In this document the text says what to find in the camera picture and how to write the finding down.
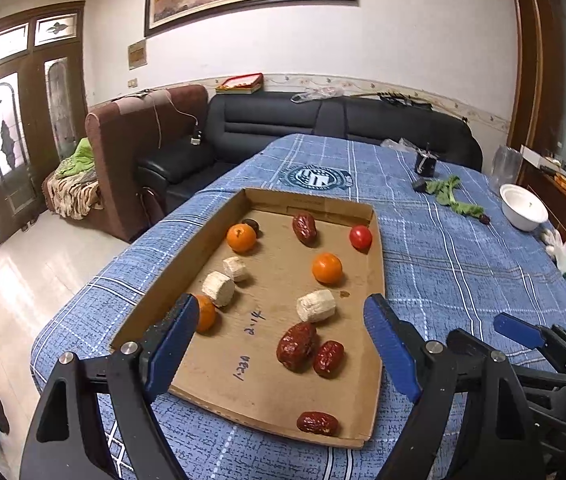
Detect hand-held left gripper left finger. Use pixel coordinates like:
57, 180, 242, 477
19, 292, 200, 480

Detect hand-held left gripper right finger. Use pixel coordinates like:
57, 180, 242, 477
363, 293, 548, 480

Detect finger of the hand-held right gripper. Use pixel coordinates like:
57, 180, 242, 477
447, 329, 566, 387
493, 312, 566, 361

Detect orange mandarin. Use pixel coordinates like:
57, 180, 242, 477
226, 223, 257, 254
194, 295, 218, 333
311, 252, 344, 286

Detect cream sugarcane block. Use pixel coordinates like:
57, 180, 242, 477
296, 289, 337, 323
201, 271, 236, 307
222, 256, 250, 282

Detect cardboard tray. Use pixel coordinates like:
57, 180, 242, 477
109, 187, 388, 450

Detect blue plaid tablecloth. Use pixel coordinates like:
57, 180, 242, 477
30, 132, 566, 480

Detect white glove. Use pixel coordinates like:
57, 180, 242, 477
543, 226, 566, 281

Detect red tomato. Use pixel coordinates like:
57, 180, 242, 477
349, 225, 374, 251

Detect white bowl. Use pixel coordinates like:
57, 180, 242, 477
499, 183, 550, 232

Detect green leaf vegetable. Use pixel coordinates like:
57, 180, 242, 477
425, 175, 486, 218

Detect clear plastic container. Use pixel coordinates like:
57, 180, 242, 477
492, 145, 524, 191

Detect white flat box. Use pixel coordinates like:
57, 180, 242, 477
520, 146, 561, 168

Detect beige blanket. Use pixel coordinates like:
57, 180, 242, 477
46, 175, 105, 221

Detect black cylinder container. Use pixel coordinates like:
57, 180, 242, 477
415, 150, 436, 179

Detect brown armchair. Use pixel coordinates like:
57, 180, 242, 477
86, 85, 209, 243

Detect crumpled clear wrap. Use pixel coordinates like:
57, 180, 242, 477
382, 137, 416, 153

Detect green cloth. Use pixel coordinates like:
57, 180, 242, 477
54, 137, 98, 178

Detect black leather sofa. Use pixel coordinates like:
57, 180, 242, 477
136, 91, 484, 211

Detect dark slender sticks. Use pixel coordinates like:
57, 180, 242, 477
348, 91, 468, 121

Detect clear plastic bag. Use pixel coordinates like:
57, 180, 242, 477
290, 86, 345, 103

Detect wooden glass door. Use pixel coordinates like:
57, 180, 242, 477
0, 2, 86, 271

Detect wooden cabinet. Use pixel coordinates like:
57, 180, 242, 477
505, 0, 566, 311

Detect red gift box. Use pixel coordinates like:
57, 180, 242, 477
214, 73, 264, 95

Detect white charger cable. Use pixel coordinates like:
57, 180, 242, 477
138, 89, 201, 148

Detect wall plaque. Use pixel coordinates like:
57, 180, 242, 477
128, 39, 148, 71

